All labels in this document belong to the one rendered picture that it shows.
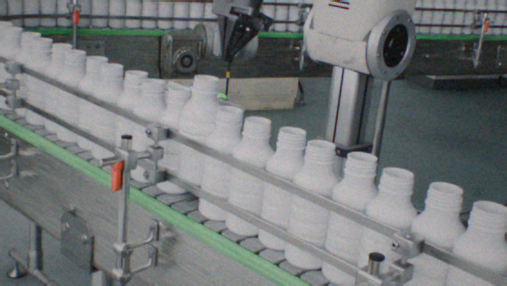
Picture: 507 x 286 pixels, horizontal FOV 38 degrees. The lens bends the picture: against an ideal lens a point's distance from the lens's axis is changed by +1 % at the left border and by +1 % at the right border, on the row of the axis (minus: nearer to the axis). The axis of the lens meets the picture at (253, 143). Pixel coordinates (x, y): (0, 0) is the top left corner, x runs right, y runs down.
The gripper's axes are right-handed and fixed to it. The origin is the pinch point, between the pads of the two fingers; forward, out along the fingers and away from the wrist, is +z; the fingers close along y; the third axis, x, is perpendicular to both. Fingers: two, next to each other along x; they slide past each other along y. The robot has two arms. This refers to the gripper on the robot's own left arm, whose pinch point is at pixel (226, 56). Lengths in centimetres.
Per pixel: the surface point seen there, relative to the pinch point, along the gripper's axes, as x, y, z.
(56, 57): -17.7, -23.8, 10.8
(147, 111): -18.2, 6.1, 13.2
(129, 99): -17.4, -0.2, 12.6
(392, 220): -18, 53, 13
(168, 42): 72, -103, -4
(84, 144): -14.1, -11.8, 23.4
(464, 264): -19, 63, 14
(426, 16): 180, -77, -55
